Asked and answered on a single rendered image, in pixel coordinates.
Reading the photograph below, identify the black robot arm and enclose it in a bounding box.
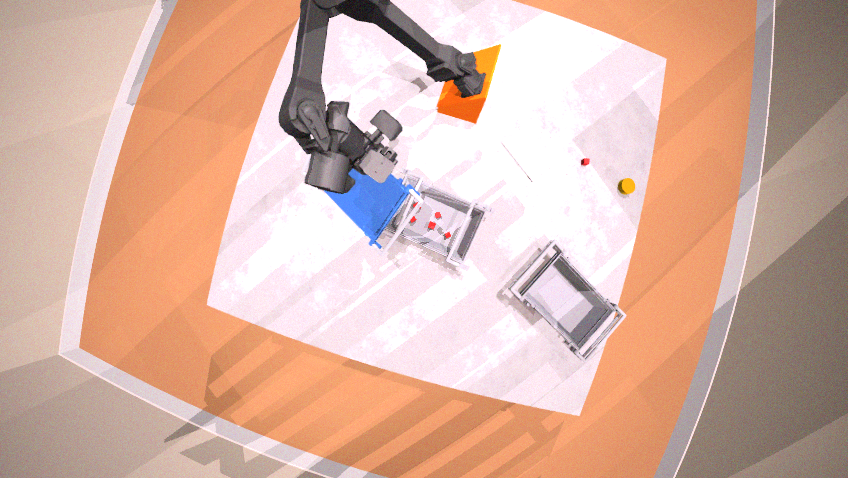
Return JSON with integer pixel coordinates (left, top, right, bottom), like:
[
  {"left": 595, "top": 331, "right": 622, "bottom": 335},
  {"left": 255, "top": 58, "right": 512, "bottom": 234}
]
[{"left": 278, "top": 0, "right": 486, "bottom": 194}]

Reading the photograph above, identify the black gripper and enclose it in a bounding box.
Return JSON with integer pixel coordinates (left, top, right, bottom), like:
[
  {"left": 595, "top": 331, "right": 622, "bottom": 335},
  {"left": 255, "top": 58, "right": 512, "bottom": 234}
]
[{"left": 344, "top": 109, "right": 403, "bottom": 193}]

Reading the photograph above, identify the yellow short cylinder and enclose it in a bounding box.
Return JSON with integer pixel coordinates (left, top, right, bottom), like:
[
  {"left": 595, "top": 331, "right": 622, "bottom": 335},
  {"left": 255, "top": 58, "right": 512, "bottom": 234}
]
[{"left": 618, "top": 178, "right": 635, "bottom": 195}]

